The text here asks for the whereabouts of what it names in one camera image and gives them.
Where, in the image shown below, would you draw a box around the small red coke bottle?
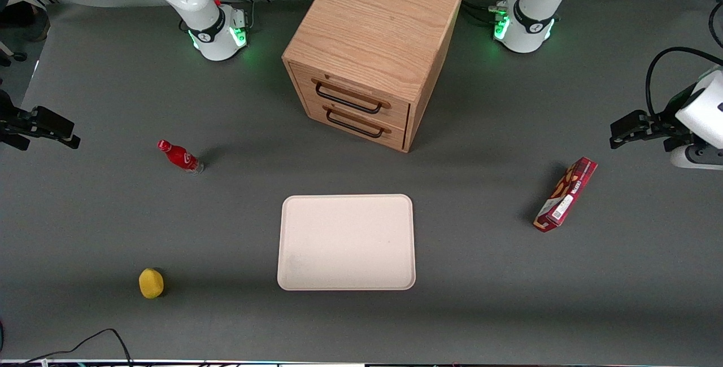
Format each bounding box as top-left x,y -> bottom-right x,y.
157,139 -> 204,175

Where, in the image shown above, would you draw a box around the black metal drawer handle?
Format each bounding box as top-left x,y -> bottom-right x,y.
315,82 -> 384,115
326,108 -> 386,139

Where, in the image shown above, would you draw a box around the black hanging side cable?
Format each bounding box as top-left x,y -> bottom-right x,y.
709,0 -> 723,49

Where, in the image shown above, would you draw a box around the black swivel chair base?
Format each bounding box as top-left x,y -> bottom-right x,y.
0,40 -> 29,68

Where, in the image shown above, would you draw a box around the black cable on table edge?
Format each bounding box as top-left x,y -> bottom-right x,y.
0,329 -> 133,367

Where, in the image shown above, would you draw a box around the yellow lemon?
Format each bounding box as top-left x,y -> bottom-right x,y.
139,268 -> 165,299

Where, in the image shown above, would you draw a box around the red tartan cookie box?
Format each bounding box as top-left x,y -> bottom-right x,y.
533,156 -> 598,233

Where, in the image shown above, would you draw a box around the wooden drawer front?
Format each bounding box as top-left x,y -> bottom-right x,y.
291,64 -> 411,130
305,96 -> 408,151

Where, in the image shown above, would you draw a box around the black left arm base cables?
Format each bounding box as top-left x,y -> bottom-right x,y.
460,0 -> 507,27

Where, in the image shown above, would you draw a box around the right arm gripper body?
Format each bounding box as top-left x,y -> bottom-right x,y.
0,89 -> 21,132

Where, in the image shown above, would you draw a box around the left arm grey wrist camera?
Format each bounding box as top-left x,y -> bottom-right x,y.
670,143 -> 723,171

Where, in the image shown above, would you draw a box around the oak wooden drawer cabinet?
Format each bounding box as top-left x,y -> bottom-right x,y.
282,0 -> 464,154

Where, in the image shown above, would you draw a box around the black looped gripper cable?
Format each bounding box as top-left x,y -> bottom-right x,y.
646,46 -> 723,119

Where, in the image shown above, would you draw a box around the beige rectangular plastic tray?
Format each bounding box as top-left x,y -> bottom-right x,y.
277,194 -> 417,291

